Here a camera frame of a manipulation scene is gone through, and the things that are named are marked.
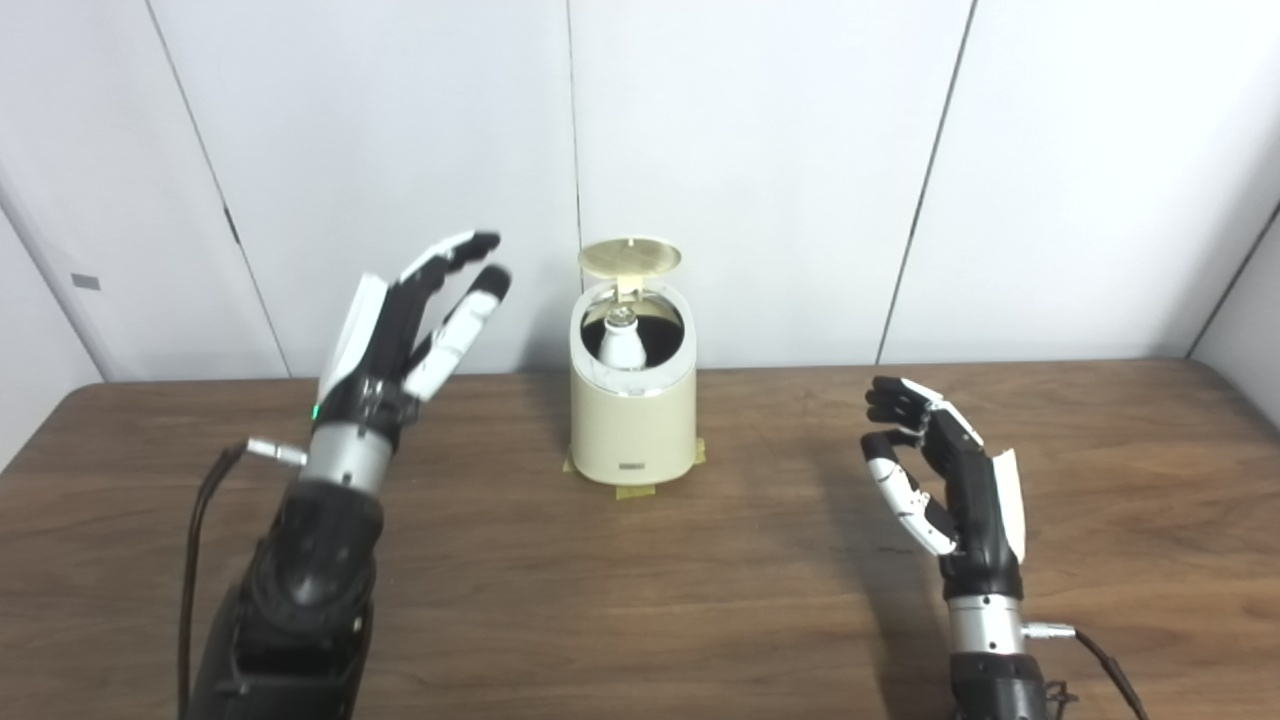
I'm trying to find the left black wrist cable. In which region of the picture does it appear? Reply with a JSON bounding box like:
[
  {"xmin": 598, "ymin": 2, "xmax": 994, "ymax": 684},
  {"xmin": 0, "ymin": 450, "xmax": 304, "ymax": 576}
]
[{"xmin": 177, "ymin": 437, "xmax": 309, "ymax": 720}]

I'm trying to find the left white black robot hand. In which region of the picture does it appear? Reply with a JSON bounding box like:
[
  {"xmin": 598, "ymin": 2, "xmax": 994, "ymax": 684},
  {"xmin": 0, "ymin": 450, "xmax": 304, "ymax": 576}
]
[{"xmin": 312, "ymin": 231, "xmax": 513, "ymax": 441}]

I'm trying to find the cream-colored round bin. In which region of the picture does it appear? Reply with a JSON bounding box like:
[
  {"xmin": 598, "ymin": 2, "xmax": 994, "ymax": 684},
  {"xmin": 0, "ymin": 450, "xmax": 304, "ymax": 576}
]
[{"xmin": 568, "ymin": 236, "xmax": 697, "ymax": 487}]

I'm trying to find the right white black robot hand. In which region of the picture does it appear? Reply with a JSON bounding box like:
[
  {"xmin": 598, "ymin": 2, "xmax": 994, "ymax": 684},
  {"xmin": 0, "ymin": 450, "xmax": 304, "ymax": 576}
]
[{"xmin": 861, "ymin": 376, "xmax": 1028, "ymax": 601}]

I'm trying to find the cream round bin lid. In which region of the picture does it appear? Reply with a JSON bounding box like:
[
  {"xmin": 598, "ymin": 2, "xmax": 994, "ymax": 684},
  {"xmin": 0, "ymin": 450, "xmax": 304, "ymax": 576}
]
[{"xmin": 577, "ymin": 236, "xmax": 683, "ymax": 301}]

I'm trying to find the small white plastic bottle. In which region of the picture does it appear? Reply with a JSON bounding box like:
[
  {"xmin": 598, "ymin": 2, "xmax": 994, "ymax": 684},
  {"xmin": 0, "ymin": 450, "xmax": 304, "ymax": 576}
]
[{"xmin": 597, "ymin": 307, "xmax": 648, "ymax": 369}]

